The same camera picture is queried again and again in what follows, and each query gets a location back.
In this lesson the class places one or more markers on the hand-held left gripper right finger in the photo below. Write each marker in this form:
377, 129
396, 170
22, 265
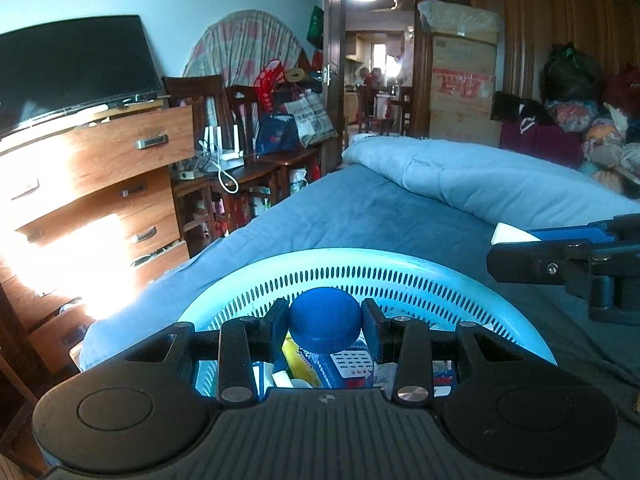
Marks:
372, 325

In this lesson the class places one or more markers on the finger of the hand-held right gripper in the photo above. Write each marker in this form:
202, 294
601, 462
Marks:
570, 235
525, 262

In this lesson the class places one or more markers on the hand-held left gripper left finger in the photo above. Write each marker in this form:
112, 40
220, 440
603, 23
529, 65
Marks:
278, 322

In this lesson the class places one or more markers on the blue-capped medicine bottle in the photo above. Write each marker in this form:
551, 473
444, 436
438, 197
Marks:
325, 317

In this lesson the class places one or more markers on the light blue plastic basket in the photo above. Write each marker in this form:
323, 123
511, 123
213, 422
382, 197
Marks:
350, 266

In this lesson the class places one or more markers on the yellow packet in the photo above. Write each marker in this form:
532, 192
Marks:
297, 365

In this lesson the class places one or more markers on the maroon garment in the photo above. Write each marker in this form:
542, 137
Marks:
540, 142

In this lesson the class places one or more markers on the light blue duvet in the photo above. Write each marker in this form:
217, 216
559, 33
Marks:
475, 175

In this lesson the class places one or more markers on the pile of clothes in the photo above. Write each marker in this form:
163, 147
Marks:
605, 135

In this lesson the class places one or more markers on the black garment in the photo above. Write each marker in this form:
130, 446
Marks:
515, 107

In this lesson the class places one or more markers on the plain cardboard box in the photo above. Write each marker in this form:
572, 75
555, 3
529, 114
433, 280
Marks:
462, 127

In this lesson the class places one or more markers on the red cloth bag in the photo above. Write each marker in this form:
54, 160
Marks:
625, 87

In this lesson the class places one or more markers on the dark wooden side table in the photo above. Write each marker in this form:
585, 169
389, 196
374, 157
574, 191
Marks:
260, 162

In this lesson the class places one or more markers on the black plastic bag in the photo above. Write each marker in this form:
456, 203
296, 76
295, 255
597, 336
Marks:
572, 72

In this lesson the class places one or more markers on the white router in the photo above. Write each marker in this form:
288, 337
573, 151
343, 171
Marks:
231, 152

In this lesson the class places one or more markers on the red-printed cardboard box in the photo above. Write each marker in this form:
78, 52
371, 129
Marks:
462, 85

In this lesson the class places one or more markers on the blue shopping bag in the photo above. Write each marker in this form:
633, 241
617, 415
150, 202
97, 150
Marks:
276, 132

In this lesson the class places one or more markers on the white printed plastic bag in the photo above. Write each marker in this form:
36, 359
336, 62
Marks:
312, 120

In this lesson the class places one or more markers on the wooden dresser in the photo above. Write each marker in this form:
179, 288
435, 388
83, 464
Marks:
100, 170

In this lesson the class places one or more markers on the red mesh bag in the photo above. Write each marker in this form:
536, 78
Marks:
267, 85

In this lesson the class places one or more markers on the plastic-covered cardboard box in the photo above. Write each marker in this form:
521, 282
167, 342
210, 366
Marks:
460, 17

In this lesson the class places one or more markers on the cloth-covered round tabletop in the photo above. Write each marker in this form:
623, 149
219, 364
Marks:
240, 45

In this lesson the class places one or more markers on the brown wooden door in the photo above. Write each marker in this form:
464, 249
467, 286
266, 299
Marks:
332, 35

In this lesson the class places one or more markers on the green hanging decoration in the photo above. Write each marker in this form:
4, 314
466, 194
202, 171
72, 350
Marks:
315, 27

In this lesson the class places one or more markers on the black flat television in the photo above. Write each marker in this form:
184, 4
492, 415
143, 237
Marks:
75, 70

